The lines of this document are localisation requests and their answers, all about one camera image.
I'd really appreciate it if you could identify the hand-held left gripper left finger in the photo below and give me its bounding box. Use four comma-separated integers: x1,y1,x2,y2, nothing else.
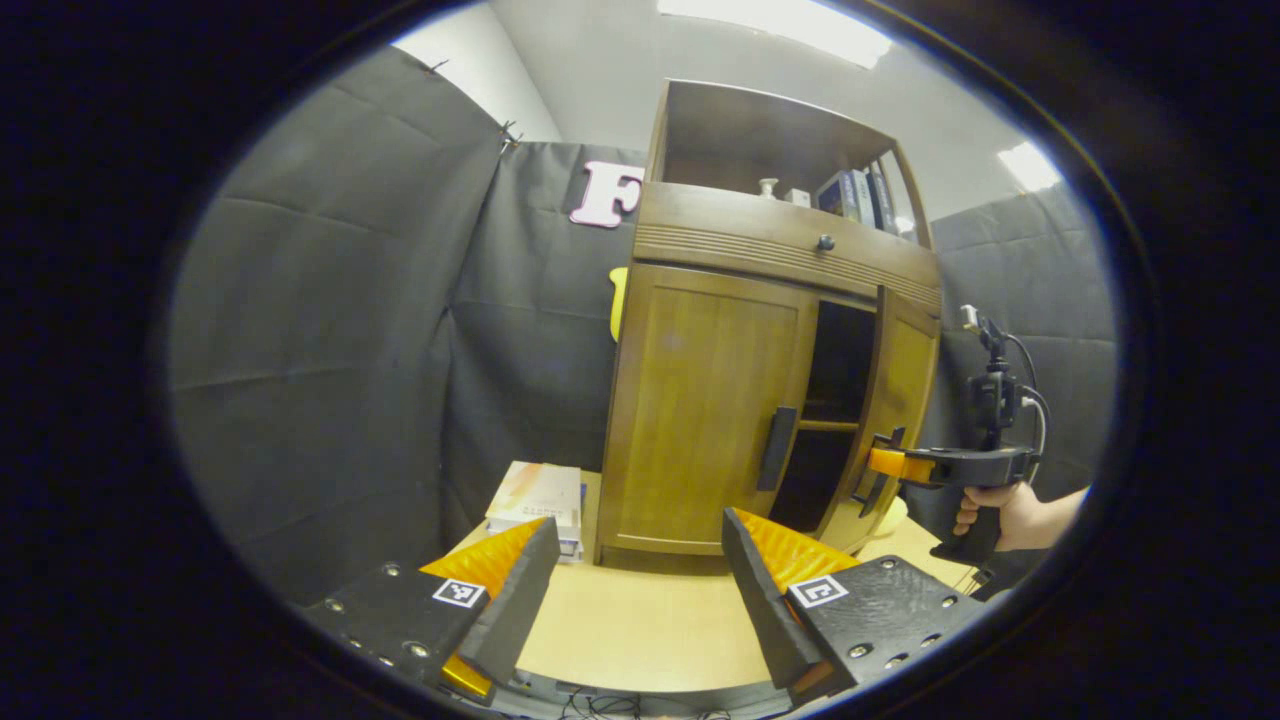
300,516,562,709

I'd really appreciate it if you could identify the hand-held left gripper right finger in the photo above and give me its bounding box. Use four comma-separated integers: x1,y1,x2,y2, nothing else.
722,507,991,707

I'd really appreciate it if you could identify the black door handle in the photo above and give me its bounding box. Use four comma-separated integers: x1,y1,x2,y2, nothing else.
757,405,799,492
852,428,906,519

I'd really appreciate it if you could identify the wooden shoe cabinet door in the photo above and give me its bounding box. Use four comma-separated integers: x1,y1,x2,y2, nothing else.
818,287,941,553
598,262,821,557

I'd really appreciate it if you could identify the wooden double-door shoe cabinet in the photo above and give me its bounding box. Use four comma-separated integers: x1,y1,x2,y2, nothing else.
597,80,944,573

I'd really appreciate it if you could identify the dark blue book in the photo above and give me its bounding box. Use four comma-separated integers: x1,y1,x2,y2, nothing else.
848,168,879,229
815,170,859,221
868,165,898,233

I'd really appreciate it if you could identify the small ceiling light panel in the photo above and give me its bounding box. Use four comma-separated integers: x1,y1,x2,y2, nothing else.
997,141,1061,193

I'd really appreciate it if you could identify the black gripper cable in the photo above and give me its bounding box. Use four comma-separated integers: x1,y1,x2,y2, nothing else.
1005,333,1051,483

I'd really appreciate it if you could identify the tangled black cable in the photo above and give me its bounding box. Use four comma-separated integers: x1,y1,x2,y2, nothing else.
560,690,731,720

